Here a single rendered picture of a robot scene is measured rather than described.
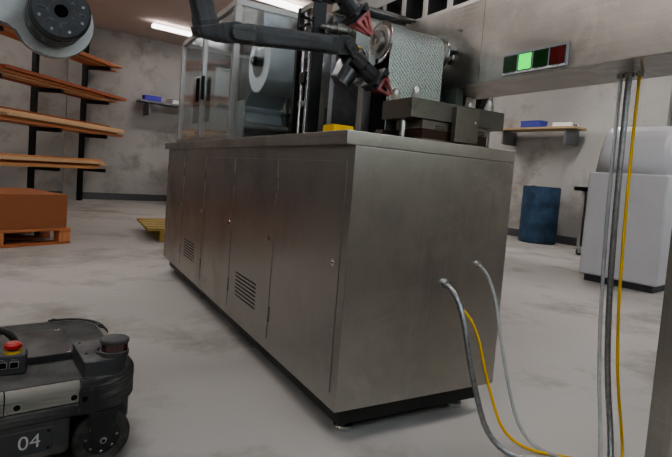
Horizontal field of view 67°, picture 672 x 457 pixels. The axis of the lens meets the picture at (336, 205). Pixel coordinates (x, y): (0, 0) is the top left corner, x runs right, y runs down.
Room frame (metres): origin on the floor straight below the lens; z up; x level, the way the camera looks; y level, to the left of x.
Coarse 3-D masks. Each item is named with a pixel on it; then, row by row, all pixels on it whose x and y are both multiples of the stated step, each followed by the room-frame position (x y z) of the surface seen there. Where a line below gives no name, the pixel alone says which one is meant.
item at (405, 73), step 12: (396, 60) 1.76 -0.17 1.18; (408, 60) 1.78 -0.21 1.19; (396, 72) 1.76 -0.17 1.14; (408, 72) 1.79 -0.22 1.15; (420, 72) 1.81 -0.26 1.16; (432, 72) 1.84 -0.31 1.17; (396, 84) 1.76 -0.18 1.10; (408, 84) 1.79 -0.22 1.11; (420, 84) 1.81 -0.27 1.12; (432, 84) 1.84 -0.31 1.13; (408, 96) 1.79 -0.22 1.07; (432, 96) 1.84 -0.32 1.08
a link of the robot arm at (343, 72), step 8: (352, 40) 1.60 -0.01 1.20; (352, 48) 1.61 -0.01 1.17; (344, 56) 1.66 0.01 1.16; (352, 56) 1.62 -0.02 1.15; (336, 64) 1.67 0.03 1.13; (344, 64) 1.63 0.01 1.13; (336, 72) 1.64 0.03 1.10; (344, 72) 1.64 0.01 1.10; (352, 72) 1.65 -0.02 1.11; (336, 80) 1.65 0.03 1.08; (344, 80) 1.64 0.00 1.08; (352, 80) 1.66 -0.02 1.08; (344, 88) 1.67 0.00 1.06
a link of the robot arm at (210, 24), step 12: (192, 0) 1.33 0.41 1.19; (204, 0) 1.33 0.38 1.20; (192, 12) 1.35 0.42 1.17; (204, 12) 1.34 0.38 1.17; (192, 24) 1.37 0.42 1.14; (204, 24) 1.34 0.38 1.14; (216, 24) 1.35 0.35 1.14; (228, 24) 1.37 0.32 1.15; (204, 36) 1.38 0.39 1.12; (216, 36) 1.35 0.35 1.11; (228, 36) 1.37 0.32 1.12
